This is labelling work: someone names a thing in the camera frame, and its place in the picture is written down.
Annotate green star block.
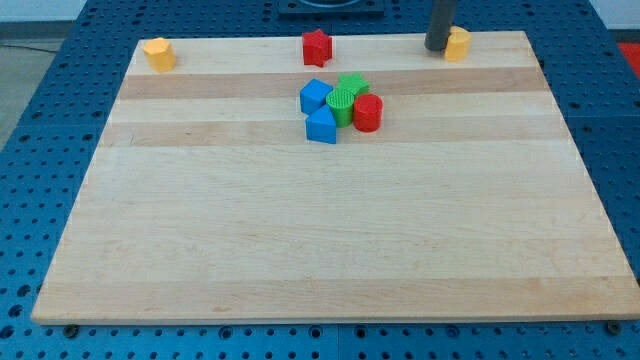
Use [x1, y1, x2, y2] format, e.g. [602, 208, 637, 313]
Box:
[337, 72, 370, 97]

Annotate green cylinder block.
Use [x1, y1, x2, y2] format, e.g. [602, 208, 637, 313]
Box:
[325, 88, 355, 128]

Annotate blue triangle block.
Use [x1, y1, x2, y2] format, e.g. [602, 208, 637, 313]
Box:
[305, 105, 337, 144]

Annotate blue cube block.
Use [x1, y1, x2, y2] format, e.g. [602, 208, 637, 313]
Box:
[299, 79, 333, 115]

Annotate yellow hexagon block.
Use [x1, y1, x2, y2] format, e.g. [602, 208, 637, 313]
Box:
[143, 37, 177, 72]

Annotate wooden board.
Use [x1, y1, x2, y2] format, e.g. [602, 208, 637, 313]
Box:
[32, 31, 639, 325]

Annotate red star block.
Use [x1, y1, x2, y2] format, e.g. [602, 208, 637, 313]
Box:
[302, 29, 333, 67]

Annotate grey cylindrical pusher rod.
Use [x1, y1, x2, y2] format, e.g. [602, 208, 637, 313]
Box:
[424, 0, 458, 51]

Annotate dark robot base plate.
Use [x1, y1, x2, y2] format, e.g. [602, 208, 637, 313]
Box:
[276, 0, 385, 17]

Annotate yellow heart block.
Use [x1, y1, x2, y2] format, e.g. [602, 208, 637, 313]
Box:
[444, 26, 472, 62]

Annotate red cylinder block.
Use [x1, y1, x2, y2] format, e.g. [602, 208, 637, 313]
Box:
[353, 94, 383, 132]

